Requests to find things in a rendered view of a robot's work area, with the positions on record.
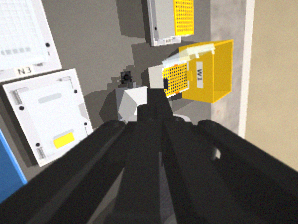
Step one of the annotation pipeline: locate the blue bin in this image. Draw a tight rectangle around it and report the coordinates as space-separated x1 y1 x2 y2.
0 129 27 203

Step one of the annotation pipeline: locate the yellow waste bin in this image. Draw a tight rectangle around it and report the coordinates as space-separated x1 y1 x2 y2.
182 40 233 103

